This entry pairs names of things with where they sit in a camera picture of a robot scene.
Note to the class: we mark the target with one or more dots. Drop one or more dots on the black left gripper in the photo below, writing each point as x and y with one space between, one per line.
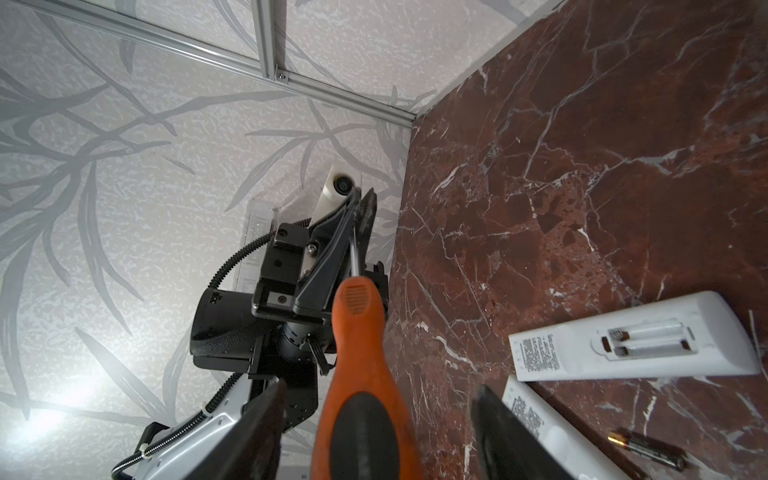
287 290

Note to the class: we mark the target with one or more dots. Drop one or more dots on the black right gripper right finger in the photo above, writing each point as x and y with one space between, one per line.
506 449

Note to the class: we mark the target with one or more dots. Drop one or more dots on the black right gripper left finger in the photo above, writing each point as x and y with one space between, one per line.
251 450

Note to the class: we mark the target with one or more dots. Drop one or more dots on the white remote control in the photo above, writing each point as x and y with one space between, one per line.
579 457

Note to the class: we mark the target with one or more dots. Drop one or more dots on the orange handled screwdriver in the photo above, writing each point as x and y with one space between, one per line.
365 430

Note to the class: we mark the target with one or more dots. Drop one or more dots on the white remote with coloured buttons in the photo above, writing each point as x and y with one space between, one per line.
689 336

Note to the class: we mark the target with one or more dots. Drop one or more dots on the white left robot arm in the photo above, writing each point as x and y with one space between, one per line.
226 337

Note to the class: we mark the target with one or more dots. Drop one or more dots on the black gold battery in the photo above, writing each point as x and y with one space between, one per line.
649 449

